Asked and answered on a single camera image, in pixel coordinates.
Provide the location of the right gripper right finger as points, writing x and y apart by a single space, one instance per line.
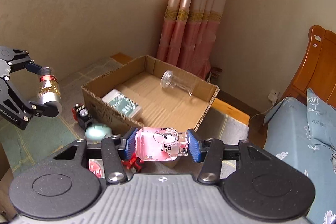
209 152

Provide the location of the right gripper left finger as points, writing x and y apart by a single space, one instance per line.
114 149

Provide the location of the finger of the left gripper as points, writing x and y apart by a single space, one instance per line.
50 109
33 68

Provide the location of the clear bottle of gold capsules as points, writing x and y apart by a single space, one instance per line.
49 91

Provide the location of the red toy train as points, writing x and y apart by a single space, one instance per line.
134 164

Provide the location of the clear round red-label container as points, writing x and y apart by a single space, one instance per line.
96 166

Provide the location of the black toy train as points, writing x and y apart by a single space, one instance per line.
82 116

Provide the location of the pink cartoon glass jar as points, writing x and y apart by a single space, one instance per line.
161 144

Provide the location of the medical cotton swabs container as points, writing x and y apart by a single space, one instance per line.
123 104

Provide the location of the clear plastic jar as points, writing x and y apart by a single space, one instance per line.
170 81

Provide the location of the mint green earbuds case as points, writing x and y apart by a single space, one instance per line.
97 132

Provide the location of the brown cardboard box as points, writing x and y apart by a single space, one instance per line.
140 80

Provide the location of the blue floral bedsheet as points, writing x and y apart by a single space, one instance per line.
288 138

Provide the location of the blue floral pillow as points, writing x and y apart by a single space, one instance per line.
321 120

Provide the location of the wooden bed headboard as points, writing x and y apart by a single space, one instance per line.
317 69

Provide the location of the pink gold-trimmed curtain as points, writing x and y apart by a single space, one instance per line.
189 33

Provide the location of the white wall charger plug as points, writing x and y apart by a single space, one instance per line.
273 96

